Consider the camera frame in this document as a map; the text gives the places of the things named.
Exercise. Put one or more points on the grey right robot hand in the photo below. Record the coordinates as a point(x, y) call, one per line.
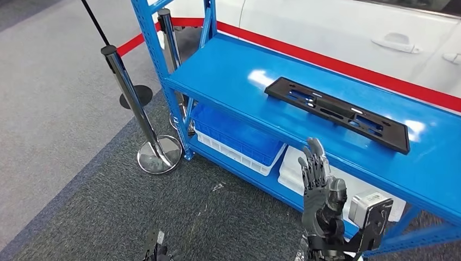
point(317, 201)

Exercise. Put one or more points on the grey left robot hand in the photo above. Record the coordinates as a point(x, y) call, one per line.
point(162, 255)

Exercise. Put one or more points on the black slotted plastic panel part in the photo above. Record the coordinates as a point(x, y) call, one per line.
point(335, 108)

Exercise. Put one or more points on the blue metal shelf rack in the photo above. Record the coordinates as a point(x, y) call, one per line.
point(230, 72)

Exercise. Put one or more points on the white paper scrap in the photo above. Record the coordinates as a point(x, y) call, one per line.
point(218, 187)

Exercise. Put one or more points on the white plastic crate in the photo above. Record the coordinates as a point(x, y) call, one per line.
point(230, 155)

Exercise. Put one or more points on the blue plastic crate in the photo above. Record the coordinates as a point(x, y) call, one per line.
point(230, 133)

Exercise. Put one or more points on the red barrier belt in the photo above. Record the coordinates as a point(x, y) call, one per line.
point(137, 41)
point(324, 59)

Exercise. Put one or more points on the white car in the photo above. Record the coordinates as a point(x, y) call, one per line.
point(306, 25)

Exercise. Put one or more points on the black right camera bracket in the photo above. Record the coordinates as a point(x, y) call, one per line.
point(381, 234)

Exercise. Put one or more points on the thin black stanchion post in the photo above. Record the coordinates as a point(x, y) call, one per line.
point(142, 94)

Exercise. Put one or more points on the chrome stanchion post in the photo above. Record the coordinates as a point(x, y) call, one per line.
point(169, 39)
point(129, 93)

